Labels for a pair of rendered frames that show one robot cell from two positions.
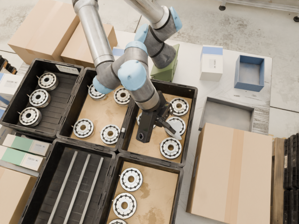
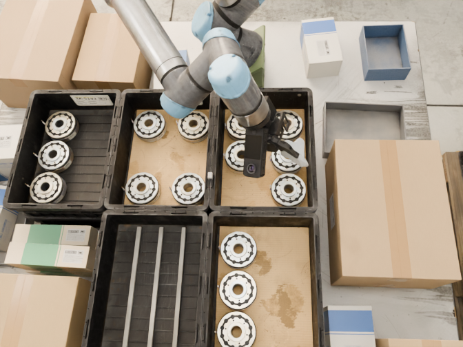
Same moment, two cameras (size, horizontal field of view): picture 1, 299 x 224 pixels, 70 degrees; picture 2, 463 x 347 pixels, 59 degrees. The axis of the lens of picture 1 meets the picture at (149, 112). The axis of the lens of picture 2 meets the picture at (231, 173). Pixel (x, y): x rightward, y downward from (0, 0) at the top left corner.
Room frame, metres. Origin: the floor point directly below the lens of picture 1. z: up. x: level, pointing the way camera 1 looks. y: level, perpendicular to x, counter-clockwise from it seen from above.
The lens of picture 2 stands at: (-0.12, 0.13, 2.00)
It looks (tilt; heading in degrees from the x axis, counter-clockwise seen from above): 68 degrees down; 352
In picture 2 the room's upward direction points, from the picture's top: 10 degrees counter-clockwise
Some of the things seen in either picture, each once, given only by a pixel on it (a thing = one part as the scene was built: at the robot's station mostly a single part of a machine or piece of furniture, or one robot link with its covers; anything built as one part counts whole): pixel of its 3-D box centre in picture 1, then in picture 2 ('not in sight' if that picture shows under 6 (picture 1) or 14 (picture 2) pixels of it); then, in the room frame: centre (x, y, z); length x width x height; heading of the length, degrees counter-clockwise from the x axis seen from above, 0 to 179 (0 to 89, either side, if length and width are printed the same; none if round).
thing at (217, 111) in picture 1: (226, 119); (363, 131); (0.40, -0.42, 0.73); 0.27 x 0.20 x 0.05; 67
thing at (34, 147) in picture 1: (29, 146); (55, 237); (0.35, 0.64, 0.79); 0.24 x 0.06 x 0.06; 70
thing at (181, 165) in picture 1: (160, 118); (263, 147); (0.37, -0.05, 0.92); 0.40 x 0.30 x 0.02; 160
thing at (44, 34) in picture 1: (53, 36); (46, 50); (1.08, 0.57, 0.80); 0.40 x 0.30 x 0.20; 156
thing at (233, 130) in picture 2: not in sight; (242, 124); (0.50, -0.02, 0.86); 0.10 x 0.10 x 0.01
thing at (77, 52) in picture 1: (91, 49); (118, 60); (0.96, 0.32, 0.78); 0.30 x 0.22 x 0.16; 157
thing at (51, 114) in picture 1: (49, 99); (73, 153); (0.57, 0.52, 0.87); 0.40 x 0.30 x 0.11; 160
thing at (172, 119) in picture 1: (175, 126); (288, 155); (0.35, -0.12, 0.86); 0.10 x 0.10 x 0.01
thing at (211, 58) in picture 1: (211, 63); (320, 47); (0.77, -0.41, 0.75); 0.20 x 0.12 x 0.09; 167
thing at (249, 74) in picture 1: (249, 73); (384, 52); (0.68, -0.63, 0.74); 0.20 x 0.15 x 0.07; 162
